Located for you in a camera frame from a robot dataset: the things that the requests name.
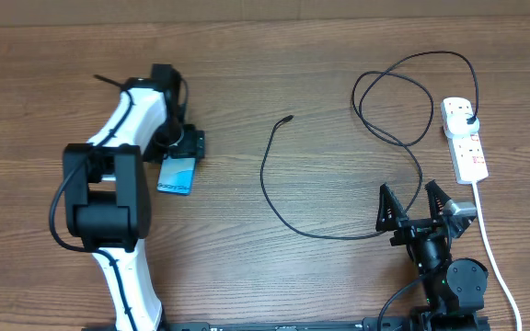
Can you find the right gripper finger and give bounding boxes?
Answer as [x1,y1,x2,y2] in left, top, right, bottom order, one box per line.
[375,183,409,232]
[425,180,451,220]

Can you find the blue Galaxy smartphone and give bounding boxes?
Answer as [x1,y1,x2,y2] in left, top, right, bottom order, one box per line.
[156,156,196,196]

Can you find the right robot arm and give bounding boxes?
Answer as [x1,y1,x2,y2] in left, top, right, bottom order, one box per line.
[363,181,490,330]

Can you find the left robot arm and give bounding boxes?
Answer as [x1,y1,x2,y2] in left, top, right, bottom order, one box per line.
[49,63,206,330]

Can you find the white charger plug adapter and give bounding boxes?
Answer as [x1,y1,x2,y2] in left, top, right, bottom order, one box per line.
[444,113,480,139]

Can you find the white power strip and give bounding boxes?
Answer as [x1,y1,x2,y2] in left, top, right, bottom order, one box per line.
[440,97,489,185]

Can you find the white power strip cord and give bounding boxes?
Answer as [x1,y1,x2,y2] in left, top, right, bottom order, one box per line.
[470,181,524,331]

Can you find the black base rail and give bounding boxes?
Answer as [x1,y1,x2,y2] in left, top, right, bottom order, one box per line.
[81,317,491,331]

